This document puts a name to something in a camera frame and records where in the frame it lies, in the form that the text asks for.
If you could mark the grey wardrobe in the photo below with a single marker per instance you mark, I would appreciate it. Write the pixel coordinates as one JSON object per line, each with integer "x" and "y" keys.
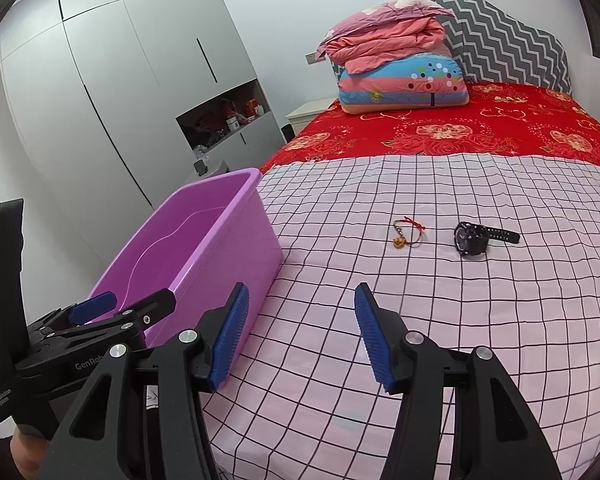
{"x": 105, "y": 85}

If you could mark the wall socket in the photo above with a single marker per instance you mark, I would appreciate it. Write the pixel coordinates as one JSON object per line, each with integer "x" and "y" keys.
{"x": 315, "y": 57}

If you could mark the colourful striped pillow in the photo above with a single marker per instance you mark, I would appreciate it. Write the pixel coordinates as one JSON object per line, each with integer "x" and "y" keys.
{"x": 400, "y": 87}

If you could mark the purple plastic bin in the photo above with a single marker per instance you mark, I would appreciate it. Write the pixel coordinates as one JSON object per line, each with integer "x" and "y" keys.
{"x": 215, "y": 240}

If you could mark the pile of small household items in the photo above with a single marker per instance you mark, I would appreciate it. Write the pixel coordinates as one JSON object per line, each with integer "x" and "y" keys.
{"x": 230, "y": 120}

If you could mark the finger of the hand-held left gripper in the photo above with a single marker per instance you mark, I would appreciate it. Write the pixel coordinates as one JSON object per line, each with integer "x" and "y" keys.
{"x": 92, "y": 306}
{"x": 150, "y": 305}

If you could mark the folded pink quilt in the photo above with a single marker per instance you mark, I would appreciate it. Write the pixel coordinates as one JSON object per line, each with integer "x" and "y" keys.
{"x": 380, "y": 40}

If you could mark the grey zigzag headboard cushion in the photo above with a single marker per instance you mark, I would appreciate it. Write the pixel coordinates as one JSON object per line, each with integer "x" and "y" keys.
{"x": 505, "y": 40}

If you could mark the person's left hand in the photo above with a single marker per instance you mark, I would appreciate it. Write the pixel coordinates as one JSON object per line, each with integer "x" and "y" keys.
{"x": 27, "y": 457}

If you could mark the black wristwatch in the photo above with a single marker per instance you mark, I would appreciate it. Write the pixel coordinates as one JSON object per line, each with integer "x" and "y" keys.
{"x": 470, "y": 239}

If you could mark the pink checked bedsheet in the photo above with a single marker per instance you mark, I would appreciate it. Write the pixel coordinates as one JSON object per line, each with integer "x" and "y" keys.
{"x": 505, "y": 310}

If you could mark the white nightstand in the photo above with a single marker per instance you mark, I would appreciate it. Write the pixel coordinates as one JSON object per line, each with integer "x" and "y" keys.
{"x": 307, "y": 112}

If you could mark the red floral bedsheet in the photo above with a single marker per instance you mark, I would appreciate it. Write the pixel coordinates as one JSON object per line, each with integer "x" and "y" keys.
{"x": 455, "y": 130}

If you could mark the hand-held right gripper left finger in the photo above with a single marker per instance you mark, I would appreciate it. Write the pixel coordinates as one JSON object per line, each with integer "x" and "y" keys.
{"x": 227, "y": 345}

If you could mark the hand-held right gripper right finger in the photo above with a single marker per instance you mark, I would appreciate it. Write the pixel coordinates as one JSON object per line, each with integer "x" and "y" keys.
{"x": 375, "y": 340}

